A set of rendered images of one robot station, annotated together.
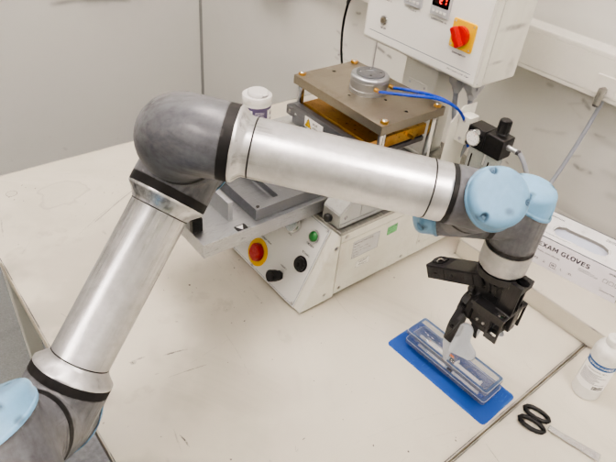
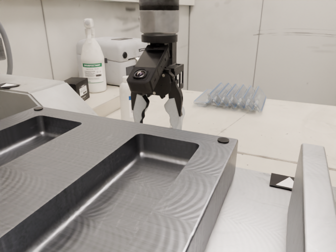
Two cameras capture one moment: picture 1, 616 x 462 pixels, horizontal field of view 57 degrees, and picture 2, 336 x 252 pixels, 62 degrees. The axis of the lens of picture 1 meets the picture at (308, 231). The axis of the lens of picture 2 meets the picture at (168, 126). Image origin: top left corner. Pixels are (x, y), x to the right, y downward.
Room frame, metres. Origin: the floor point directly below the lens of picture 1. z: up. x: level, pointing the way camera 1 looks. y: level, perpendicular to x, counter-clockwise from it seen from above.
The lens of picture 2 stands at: (0.91, 0.22, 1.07)
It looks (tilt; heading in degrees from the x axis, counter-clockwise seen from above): 22 degrees down; 246
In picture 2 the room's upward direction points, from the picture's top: straight up
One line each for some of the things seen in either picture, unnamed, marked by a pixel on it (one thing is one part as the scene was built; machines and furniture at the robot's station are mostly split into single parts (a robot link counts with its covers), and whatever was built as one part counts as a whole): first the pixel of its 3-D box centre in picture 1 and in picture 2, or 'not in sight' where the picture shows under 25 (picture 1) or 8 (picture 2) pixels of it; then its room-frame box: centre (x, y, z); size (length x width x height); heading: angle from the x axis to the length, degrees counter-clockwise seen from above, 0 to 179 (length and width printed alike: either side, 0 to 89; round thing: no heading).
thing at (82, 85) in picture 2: not in sight; (74, 90); (0.82, -0.71, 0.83); 0.09 x 0.06 x 0.07; 57
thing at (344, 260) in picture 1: (352, 203); not in sight; (1.09, -0.10, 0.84); 0.53 x 0.37 x 0.17; 132
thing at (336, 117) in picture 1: (367, 110); not in sight; (1.10, -0.10, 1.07); 0.22 x 0.17 x 0.10; 42
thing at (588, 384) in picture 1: (599, 365); (128, 101); (0.69, -0.55, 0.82); 0.05 x 0.05 x 0.14
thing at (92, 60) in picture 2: not in sight; (92, 56); (0.74, -0.81, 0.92); 0.09 x 0.08 x 0.25; 74
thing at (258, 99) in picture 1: (256, 114); not in sight; (1.52, 0.19, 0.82); 0.09 x 0.09 x 0.15
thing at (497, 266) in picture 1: (506, 256); (158, 23); (0.69, -0.31, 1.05); 0.08 x 0.08 x 0.05
